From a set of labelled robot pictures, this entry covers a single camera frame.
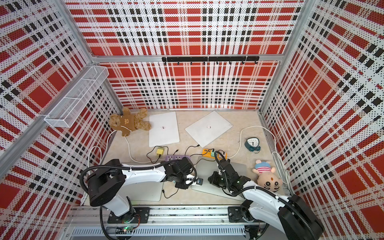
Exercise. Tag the silver laptop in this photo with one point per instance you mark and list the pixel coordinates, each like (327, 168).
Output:
(143, 183)
(206, 168)

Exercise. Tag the white wire mesh basket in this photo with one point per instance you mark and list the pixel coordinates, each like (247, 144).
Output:
(68, 109)

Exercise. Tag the silver laptop front right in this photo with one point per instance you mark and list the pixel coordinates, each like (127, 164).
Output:
(206, 168)

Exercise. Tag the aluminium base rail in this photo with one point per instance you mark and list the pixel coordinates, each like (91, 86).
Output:
(200, 222)

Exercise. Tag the yellow usb charger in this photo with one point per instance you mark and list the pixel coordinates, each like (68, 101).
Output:
(160, 151)

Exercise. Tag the silver laptop front left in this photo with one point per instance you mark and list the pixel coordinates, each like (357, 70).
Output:
(143, 183)

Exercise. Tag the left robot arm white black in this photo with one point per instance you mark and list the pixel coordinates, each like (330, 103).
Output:
(103, 183)

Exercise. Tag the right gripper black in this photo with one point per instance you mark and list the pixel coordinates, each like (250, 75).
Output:
(213, 179)

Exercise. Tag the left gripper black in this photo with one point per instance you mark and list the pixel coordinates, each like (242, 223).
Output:
(182, 185)

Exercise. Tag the brown teddy bear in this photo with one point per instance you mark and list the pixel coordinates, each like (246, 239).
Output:
(128, 122)

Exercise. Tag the white laptop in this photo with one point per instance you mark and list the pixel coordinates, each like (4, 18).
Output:
(208, 128)
(164, 130)

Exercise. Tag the white laptop back left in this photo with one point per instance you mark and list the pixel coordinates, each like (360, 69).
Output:
(164, 130)

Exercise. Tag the orange power strip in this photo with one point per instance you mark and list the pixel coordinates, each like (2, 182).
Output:
(207, 153)

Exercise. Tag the plush doll striped hat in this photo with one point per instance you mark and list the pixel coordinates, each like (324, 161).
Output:
(266, 176)

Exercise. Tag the white laptop back right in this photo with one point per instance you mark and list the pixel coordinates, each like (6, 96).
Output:
(208, 128)

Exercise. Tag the teal usb charger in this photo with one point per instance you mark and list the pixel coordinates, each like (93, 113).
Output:
(199, 181)

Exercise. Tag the black hook rail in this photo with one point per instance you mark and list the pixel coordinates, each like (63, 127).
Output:
(211, 59)

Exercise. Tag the purple power strip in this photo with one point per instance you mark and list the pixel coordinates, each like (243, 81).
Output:
(176, 157)

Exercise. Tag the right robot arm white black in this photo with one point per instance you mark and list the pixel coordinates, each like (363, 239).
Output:
(291, 215)

